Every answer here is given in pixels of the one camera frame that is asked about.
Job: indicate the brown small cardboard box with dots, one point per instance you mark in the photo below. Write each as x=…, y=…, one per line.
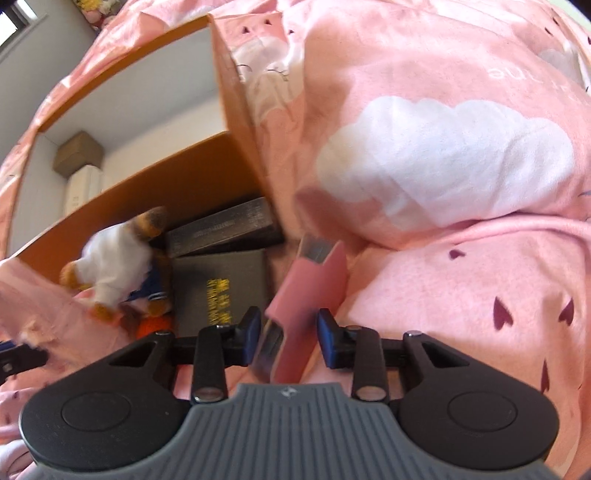
x=78, y=151

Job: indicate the orange cardboard box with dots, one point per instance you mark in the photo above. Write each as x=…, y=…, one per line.
x=175, y=128

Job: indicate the window with dark frame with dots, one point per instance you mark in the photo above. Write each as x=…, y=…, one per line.
x=18, y=17

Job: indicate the hanging plush toy organizer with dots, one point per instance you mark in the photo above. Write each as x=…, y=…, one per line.
x=99, y=13

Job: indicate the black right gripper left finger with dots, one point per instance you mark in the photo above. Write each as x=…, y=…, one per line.
x=214, y=349

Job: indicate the dark patterned card box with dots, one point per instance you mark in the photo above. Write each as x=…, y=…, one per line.
x=249, y=225

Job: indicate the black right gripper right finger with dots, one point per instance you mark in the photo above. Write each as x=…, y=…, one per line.
x=370, y=357

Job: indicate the black box gold lettering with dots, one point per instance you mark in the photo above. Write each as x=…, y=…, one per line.
x=218, y=289

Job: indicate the pink patterned duvet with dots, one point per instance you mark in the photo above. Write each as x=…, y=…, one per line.
x=441, y=139

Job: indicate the white small box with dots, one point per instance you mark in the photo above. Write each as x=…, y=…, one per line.
x=82, y=186

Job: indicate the brown plush toy blue outfit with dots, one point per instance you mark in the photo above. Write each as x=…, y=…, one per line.
x=126, y=273

